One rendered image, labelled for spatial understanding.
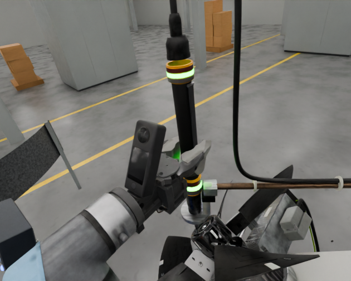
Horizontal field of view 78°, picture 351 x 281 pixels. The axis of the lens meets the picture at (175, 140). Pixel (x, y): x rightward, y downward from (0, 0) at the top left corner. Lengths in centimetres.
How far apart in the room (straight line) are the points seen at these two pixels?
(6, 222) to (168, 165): 84
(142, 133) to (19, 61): 817
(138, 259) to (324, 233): 166
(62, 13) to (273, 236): 626
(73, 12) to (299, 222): 632
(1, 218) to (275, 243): 105
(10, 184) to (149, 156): 212
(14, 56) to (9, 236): 761
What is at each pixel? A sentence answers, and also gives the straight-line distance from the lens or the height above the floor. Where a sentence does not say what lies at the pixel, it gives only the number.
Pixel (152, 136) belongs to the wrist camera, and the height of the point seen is 172.
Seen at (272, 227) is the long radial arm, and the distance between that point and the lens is 95.
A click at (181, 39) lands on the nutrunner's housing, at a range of 34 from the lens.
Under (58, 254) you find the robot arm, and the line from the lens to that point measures 32.
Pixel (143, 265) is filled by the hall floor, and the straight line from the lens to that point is 218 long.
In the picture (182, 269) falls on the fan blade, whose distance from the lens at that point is 78.
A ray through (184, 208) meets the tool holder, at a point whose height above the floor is 145.
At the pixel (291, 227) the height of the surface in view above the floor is 114.
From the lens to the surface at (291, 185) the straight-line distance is 53.
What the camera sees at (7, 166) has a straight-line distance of 234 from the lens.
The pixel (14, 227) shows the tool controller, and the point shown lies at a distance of 107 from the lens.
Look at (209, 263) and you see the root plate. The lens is 79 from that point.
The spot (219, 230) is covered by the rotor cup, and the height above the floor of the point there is 125.
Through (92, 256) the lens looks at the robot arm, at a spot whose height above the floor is 164.
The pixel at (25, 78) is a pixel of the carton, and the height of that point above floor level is 28.
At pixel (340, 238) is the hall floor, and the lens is 249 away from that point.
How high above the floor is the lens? 189
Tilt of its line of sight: 33 degrees down
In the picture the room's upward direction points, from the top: 8 degrees counter-clockwise
